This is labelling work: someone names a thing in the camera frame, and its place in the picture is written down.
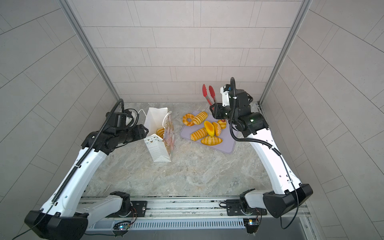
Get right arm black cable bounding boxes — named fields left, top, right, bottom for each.
left=228, top=77, right=301, bottom=230

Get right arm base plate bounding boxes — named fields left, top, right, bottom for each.
left=219, top=200, right=268, bottom=216

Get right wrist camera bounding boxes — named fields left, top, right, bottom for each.
left=220, top=84, right=253, bottom=108

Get orange oval fake bread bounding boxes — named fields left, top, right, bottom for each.
left=204, top=121, right=215, bottom=137

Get red metal tongs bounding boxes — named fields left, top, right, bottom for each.
left=202, top=84, right=217, bottom=106

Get circuit board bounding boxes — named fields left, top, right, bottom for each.
left=113, top=221, right=132, bottom=231
left=243, top=219, right=261, bottom=234

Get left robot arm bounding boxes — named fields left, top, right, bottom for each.
left=25, top=125, right=149, bottom=240

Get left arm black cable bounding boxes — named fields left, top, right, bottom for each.
left=11, top=98, right=140, bottom=240

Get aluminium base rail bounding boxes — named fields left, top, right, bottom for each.
left=58, top=194, right=311, bottom=223

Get right circuit board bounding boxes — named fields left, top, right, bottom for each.
left=243, top=219, right=261, bottom=234

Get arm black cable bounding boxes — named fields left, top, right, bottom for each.
left=228, top=77, right=301, bottom=230
left=11, top=98, right=140, bottom=240

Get white cartoon paper bag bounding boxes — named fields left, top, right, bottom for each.
left=144, top=108, right=175, bottom=163

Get ring shaped fake bread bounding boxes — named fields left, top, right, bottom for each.
left=183, top=114, right=195, bottom=127

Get striped spiral fake bread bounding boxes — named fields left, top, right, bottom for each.
left=190, top=128, right=208, bottom=141

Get twisted fake bread top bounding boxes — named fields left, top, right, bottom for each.
left=156, top=128, right=165, bottom=139

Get fake croissant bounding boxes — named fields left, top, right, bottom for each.
left=201, top=136, right=223, bottom=146

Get left circuit board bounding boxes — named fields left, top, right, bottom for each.
left=113, top=221, right=132, bottom=231

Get striped fake bread left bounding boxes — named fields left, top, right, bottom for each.
left=192, top=112, right=208, bottom=125

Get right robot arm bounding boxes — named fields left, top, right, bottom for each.
left=210, top=104, right=313, bottom=218

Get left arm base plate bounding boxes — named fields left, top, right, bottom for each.
left=107, top=201, right=148, bottom=218

